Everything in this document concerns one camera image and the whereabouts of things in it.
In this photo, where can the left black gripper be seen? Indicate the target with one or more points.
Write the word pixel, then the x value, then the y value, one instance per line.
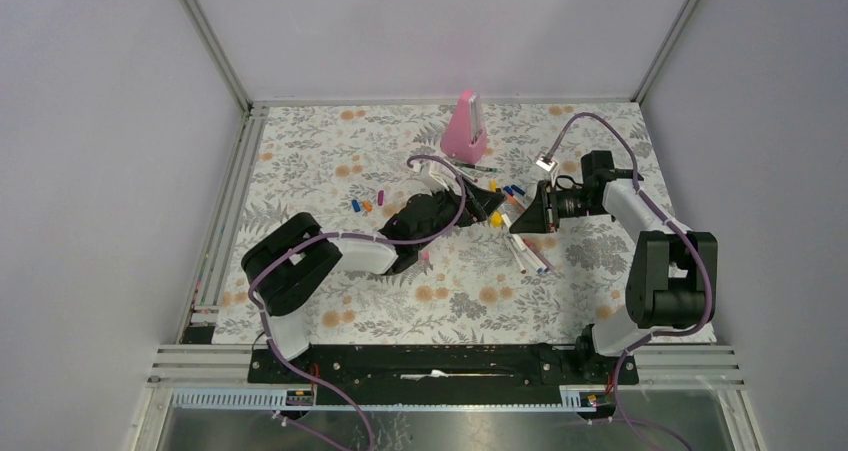
pixel 478 204

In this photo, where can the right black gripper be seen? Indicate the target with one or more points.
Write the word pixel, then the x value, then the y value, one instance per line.
pixel 540 218

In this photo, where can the dark green marker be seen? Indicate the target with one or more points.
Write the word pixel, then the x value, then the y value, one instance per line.
pixel 478 168

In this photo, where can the purple capped white marker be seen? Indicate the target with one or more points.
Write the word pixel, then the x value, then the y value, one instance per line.
pixel 540 263

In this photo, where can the red brown capped marker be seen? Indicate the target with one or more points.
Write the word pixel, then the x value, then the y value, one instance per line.
pixel 516 253

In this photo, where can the magenta capped white marker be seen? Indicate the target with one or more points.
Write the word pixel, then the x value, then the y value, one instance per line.
pixel 460 168

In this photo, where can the pink translucent marker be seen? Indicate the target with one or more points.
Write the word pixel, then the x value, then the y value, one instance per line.
pixel 544 257

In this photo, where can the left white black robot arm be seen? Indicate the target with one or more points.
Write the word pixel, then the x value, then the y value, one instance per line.
pixel 285 268

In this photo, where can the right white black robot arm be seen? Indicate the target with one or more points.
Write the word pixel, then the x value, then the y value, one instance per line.
pixel 669 290

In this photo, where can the yellow cube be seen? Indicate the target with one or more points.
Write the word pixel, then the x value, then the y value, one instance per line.
pixel 496 220

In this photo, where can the orange brown marker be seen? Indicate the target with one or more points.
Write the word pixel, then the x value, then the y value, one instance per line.
pixel 513 200

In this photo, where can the pink metronome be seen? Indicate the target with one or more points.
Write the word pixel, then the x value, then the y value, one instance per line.
pixel 465 137

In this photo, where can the floral table mat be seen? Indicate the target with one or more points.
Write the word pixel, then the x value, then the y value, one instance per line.
pixel 318 159

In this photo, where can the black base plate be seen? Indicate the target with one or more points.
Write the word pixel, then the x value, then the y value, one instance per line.
pixel 451 375

